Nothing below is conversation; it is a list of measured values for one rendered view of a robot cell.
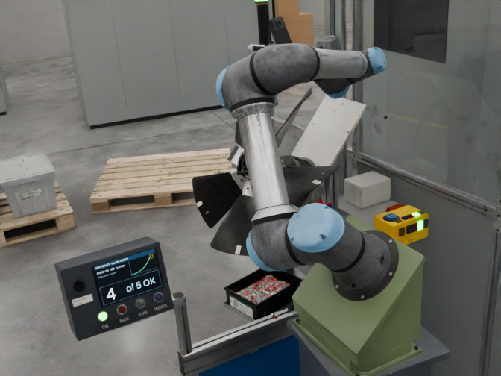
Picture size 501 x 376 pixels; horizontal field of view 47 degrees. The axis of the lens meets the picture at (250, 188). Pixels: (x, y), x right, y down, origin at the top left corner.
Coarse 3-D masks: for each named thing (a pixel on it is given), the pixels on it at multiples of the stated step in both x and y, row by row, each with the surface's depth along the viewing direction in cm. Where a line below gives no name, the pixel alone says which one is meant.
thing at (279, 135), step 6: (306, 96) 205; (300, 102) 207; (294, 108) 210; (294, 114) 219; (288, 120) 212; (282, 126) 210; (288, 126) 220; (282, 132) 217; (276, 138) 215; (282, 138) 222
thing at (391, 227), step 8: (400, 208) 202; (408, 208) 202; (416, 208) 201; (376, 216) 198; (384, 216) 197; (400, 216) 196; (416, 216) 196; (424, 216) 196; (376, 224) 198; (384, 224) 194; (392, 224) 192; (400, 224) 192; (408, 224) 193; (392, 232) 192; (416, 232) 197; (424, 232) 199; (400, 240) 194; (408, 240) 196; (416, 240) 198
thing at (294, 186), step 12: (288, 168) 208; (300, 168) 205; (312, 168) 202; (324, 168) 199; (336, 168) 195; (288, 180) 198; (300, 180) 195; (312, 180) 193; (324, 180) 191; (288, 192) 192; (300, 192) 190
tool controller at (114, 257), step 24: (144, 240) 156; (72, 264) 145; (96, 264) 145; (120, 264) 148; (144, 264) 150; (72, 288) 143; (96, 288) 145; (120, 288) 148; (144, 288) 151; (168, 288) 154; (72, 312) 143; (96, 312) 146; (144, 312) 151
